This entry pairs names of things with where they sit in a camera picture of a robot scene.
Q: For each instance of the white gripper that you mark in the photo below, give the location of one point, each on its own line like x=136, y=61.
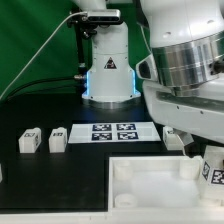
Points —
x=197, y=116

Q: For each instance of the white square tabletop tray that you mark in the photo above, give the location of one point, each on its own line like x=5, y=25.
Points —
x=157, y=182

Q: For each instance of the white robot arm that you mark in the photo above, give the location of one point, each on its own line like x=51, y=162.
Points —
x=168, y=52

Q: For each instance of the paper sheet with markers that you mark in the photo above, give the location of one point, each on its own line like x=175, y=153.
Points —
x=113, y=132

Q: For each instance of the white obstacle block left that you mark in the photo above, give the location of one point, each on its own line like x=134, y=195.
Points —
x=1, y=173

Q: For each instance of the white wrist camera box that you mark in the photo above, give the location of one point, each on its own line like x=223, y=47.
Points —
x=146, y=69

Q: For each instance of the black camera on mount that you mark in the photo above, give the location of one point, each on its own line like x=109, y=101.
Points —
x=85, y=24

